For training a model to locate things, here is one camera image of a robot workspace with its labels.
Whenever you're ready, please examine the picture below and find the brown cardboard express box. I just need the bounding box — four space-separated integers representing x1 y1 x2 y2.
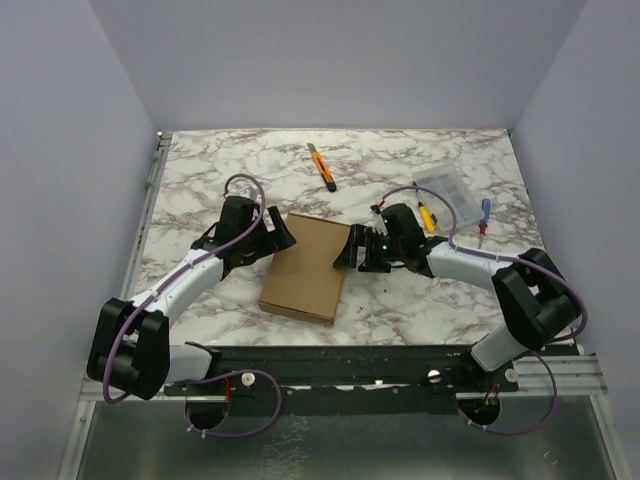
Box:
258 213 350 326

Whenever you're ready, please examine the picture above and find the orange utility knife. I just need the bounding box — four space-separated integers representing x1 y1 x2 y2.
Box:
307 143 337 193

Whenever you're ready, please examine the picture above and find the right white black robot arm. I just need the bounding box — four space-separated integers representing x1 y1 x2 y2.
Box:
333 204 584 391

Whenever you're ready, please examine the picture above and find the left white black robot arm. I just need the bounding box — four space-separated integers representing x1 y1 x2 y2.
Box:
87 196 296 400

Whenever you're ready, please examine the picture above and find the clear plastic parts box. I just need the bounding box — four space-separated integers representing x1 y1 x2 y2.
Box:
411 165 484 235

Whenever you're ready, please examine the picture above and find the yellow screwdriver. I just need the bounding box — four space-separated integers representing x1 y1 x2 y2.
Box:
418 201 436 234

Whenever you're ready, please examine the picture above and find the blue red screwdriver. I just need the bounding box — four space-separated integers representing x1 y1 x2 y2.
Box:
478 198 491 247

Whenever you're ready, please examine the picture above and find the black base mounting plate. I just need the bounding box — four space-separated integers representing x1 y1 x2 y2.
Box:
164 345 518 416

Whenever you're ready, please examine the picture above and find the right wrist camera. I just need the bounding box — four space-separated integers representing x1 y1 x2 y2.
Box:
370 204 389 236

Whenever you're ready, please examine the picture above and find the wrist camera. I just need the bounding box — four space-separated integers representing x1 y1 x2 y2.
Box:
370 204 389 236
240 185 260 202

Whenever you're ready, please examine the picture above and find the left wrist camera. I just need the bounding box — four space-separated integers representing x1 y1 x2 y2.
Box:
240 185 260 202

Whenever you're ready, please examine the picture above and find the aluminium frame rail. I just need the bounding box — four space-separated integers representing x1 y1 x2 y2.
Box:
514 348 608 396

